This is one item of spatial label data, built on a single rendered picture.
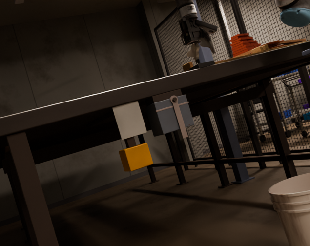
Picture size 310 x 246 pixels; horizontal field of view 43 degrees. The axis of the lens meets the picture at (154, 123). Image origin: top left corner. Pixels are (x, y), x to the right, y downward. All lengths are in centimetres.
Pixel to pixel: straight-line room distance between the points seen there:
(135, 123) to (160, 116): 9
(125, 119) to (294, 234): 77
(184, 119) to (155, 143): 564
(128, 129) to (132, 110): 7
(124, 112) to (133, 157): 17
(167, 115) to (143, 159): 19
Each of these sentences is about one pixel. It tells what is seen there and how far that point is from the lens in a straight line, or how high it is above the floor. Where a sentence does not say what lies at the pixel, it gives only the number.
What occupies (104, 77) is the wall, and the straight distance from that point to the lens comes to 696.
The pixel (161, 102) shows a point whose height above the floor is 82.
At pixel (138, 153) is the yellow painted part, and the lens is 138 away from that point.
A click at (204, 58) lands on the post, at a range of 390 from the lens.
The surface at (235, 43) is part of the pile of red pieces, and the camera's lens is 290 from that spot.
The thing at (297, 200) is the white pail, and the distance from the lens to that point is 154.
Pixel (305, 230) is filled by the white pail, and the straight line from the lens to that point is 158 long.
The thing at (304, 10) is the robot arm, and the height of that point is 99.
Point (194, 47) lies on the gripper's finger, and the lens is 183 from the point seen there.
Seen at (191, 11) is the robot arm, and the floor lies 118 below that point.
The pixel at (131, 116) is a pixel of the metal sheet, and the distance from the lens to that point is 141.
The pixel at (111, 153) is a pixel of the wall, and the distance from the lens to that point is 678.
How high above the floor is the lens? 74
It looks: 1 degrees up
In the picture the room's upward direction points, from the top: 17 degrees counter-clockwise
